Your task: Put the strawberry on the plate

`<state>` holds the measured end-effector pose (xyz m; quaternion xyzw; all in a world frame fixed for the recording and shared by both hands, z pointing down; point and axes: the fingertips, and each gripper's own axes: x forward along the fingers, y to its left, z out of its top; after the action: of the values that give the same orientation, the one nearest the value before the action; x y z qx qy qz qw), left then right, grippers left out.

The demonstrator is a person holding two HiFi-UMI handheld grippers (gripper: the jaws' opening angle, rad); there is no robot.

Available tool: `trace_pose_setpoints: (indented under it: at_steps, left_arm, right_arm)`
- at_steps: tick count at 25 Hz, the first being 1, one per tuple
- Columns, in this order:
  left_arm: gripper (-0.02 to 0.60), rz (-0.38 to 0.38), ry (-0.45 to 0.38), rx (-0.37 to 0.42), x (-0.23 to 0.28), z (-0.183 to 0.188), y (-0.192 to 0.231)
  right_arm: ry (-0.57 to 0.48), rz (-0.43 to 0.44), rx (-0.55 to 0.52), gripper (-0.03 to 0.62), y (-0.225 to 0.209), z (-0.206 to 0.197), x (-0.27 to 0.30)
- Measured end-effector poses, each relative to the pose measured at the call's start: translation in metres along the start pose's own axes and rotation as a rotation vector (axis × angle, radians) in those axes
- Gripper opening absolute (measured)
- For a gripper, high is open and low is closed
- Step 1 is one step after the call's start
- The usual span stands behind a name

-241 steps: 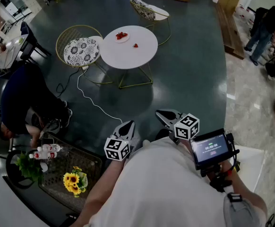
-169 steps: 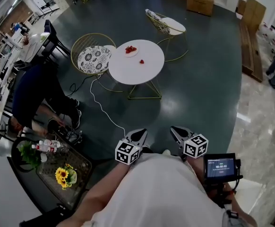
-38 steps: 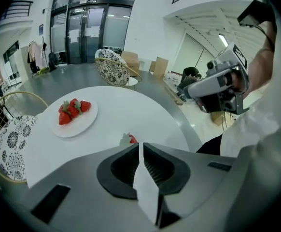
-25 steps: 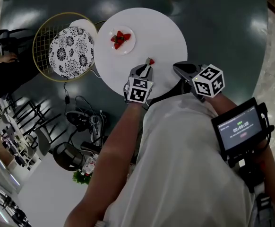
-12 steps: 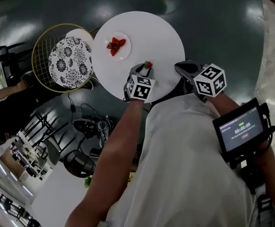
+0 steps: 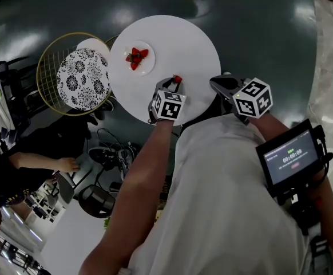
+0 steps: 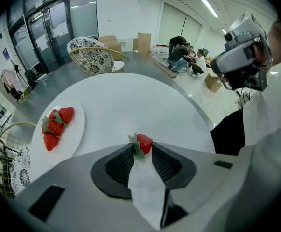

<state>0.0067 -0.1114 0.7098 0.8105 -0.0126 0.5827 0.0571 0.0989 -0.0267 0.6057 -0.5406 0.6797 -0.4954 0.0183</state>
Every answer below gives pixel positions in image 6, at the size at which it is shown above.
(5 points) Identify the grey shoulder strap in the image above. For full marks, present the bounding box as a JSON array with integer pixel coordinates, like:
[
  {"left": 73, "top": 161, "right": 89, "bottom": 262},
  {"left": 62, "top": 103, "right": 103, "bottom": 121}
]
[{"left": 309, "top": 235, "right": 333, "bottom": 275}]

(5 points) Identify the white plate with strawberries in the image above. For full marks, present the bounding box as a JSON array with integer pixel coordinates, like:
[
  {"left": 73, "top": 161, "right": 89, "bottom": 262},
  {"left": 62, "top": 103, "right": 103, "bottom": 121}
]
[{"left": 123, "top": 40, "right": 156, "bottom": 77}]

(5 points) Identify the black gear with cables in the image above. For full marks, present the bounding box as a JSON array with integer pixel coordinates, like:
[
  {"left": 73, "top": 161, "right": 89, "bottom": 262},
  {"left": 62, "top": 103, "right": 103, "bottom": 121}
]
[{"left": 88, "top": 127, "right": 140, "bottom": 180}]

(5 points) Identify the round white side table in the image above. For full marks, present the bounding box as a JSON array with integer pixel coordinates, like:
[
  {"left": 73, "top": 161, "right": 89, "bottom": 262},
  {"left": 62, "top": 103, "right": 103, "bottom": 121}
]
[{"left": 109, "top": 14, "right": 221, "bottom": 127}]

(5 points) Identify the black round chair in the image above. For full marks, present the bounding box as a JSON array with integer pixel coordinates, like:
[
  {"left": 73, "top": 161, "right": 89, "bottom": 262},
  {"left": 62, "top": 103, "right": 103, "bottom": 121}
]
[{"left": 77, "top": 184, "right": 116, "bottom": 219}]

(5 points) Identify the pile of red strawberries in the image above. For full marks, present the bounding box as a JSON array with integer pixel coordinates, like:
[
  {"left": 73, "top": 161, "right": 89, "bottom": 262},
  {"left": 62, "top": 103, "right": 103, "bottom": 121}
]
[{"left": 125, "top": 47, "right": 149, "bottom": 71}]

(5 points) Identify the black monitor screen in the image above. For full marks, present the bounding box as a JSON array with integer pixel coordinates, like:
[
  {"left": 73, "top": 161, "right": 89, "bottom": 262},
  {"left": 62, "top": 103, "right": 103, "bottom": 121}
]
[{"left": 255, "top": 118, "right": 333, "bottom": 199}]

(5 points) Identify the gold wire chair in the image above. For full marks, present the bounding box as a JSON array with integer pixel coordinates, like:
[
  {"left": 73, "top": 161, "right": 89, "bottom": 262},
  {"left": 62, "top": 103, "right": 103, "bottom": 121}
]
[{"left": 36, "top": 32, "right": 118, "bottom": 117}]

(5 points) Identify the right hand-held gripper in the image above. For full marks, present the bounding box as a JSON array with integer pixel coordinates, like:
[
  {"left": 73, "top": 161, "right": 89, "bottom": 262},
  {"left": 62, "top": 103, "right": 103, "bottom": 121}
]
[{"left": 209, "top": 74, "right": 273, "bottom": 125}]

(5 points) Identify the person's white shirt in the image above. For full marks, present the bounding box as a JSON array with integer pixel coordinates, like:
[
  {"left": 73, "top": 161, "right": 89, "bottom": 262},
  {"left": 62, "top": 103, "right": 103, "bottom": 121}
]
[{"left": 126, "top": 115, "right": 310, "bottom": 275}]

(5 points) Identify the person's left forearm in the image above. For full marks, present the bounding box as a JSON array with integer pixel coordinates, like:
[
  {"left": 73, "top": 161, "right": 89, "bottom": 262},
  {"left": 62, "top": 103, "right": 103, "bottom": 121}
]
[{"left": 79, "top": 120, "right": 175, "bottom": 275}]

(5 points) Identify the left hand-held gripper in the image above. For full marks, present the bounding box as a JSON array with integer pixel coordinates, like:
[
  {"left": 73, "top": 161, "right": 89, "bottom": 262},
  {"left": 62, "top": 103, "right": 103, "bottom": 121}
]
[{"left": 148, "top": 77, "right": 188, "bottom": 125}]

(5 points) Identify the person's right forearm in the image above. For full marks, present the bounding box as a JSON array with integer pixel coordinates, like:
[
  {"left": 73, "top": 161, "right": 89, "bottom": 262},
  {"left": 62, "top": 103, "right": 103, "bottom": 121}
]
[{"left": 248, "top": 112, "right": 333, "bottom": 275}]

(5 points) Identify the black monitor mount clamp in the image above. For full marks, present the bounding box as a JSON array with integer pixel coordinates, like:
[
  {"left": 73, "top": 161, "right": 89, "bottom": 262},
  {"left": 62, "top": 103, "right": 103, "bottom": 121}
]
[{"left": 277, "top": 182, "right": 324, "bottom": 236}]

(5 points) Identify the round floral cushion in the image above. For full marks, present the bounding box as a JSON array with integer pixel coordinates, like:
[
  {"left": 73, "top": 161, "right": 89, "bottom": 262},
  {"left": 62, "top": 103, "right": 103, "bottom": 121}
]
[{"left": 56, "top": 48, "right": 111, "bottom": 111}]

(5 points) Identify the white seat cushion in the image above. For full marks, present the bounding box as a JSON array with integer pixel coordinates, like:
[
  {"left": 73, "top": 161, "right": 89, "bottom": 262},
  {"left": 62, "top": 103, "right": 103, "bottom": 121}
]
[{"left": 76, "top": 38, "right": 111, "bottom": 60}]

